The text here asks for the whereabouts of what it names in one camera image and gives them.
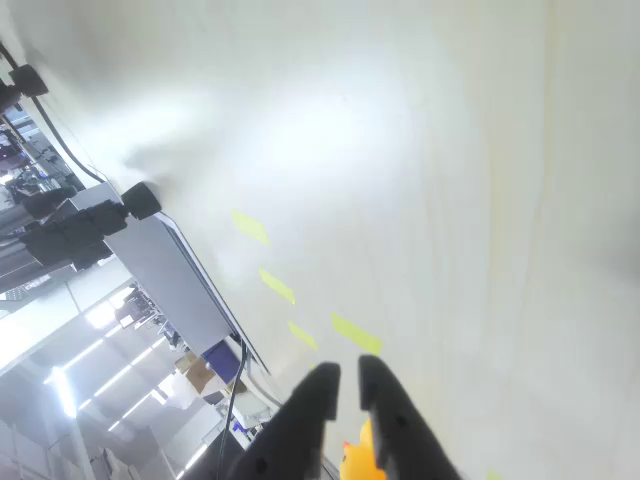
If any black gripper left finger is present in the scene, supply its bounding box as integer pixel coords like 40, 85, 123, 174
229, 362, 342, 480

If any blue box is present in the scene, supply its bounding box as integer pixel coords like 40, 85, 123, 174
201, 341, 241, 384

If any yellow rubber duck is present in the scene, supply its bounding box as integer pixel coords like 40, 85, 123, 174
339, 418, 389, 480

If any black clamp mount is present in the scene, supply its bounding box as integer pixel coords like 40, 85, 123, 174
22, 197, 129, 274

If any black round clamp knob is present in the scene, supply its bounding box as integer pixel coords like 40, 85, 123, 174
121, 181, 163, 222
7, 63, 50, 97

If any brown cardboard box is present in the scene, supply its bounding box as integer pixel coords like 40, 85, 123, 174
174, 349, 236, 399

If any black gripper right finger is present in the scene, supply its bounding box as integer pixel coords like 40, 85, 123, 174
357, 353, 464, 480

